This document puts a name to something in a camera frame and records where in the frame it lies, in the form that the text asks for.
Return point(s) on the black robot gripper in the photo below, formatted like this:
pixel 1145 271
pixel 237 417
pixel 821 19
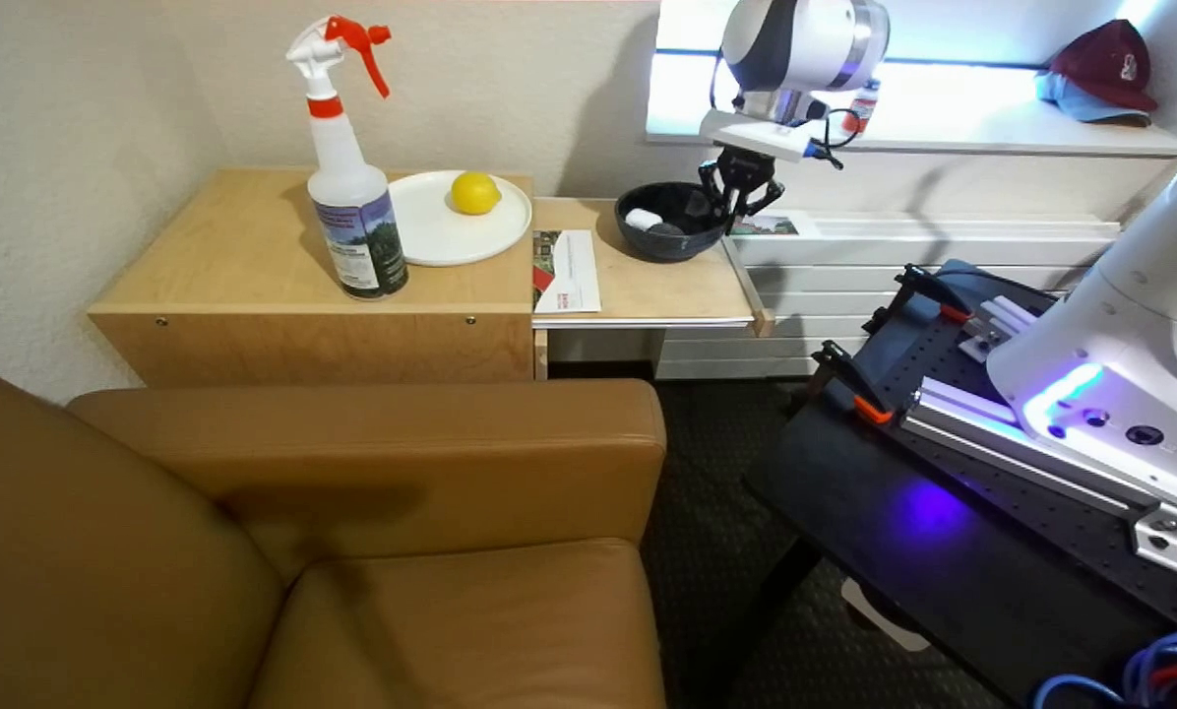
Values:
pixel 739 170

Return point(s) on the black bowl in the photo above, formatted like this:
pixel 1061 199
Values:
pixel 661 221

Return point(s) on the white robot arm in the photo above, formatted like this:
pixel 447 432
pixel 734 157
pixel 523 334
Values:
pixel 1091 384

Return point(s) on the flat wooden pull-out drawer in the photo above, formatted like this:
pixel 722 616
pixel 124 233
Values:
pixel 701 294

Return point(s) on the white and red envelope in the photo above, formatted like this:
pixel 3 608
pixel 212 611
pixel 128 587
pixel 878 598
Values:
pixel 566 272

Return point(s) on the yellow lemon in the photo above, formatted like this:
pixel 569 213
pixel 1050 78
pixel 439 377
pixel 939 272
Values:
pixel 476 195

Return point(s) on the white round plate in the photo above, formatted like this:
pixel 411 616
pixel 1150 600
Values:
pixel 435 233

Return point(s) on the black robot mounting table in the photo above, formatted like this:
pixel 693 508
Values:
pixel 1054 593

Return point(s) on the spray bottle with red trigger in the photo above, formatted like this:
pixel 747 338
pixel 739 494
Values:
pixel 350 195

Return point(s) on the maroon baseball cap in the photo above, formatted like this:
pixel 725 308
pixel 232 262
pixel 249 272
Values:
pixel 1099 78

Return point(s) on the light wooden cabinet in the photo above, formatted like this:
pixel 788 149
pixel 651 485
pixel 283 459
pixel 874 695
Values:
pixel 243 288

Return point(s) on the brown leather armchair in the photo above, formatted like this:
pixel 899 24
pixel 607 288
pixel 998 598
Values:
pixel 329 548

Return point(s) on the white wall heater unit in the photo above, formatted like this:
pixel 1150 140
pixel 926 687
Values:
pixel 827 277

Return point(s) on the red-handled black clamp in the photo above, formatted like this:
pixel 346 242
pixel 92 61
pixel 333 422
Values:
pixel 848 389

